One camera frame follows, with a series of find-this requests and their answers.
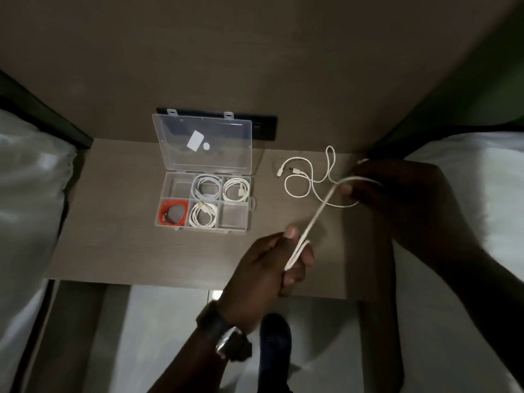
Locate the person's right hand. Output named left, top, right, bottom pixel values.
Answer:
left=340, top=159, right=451, bottom=246

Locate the person's left hand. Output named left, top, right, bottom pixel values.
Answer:
left=217, top=226, right=315, bottom=335

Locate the long white charging cable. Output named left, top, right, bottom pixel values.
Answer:
left=284, top=158, right=383, bottom=271

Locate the person's left forearm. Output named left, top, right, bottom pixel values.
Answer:
left=147, top=323, right=232, bottom=393

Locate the person's right forearm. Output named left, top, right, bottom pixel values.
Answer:
left=393, top=188, right=524, bottom=387

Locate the clear plastic organizer box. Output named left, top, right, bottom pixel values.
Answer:
left=152, top=110, right=257, bottom=234

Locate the person's dark blue shoe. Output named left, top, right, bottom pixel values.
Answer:
left=257, top=313, right=294, bottom=393

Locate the black and silver wristwatch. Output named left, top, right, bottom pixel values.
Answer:
left=196, top=300, right=253, bottom=363

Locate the white bed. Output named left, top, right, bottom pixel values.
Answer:
left=391, top=131, right=524, bottom=393
left=0, top=108, right=79, bottom=393

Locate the coiled white cable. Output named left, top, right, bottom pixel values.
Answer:
left=191, top=174, right=223, bottom=200
left=222, top=177, right=251, bottom=203
left=188, top=201, right=219, bottom=229

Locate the black wall socket panel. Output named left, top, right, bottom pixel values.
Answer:
left=156, top=107, right=278, bottom=142

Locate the coiled red cable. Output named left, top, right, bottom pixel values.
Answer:
left=158, top=199, right=190, bottom=227

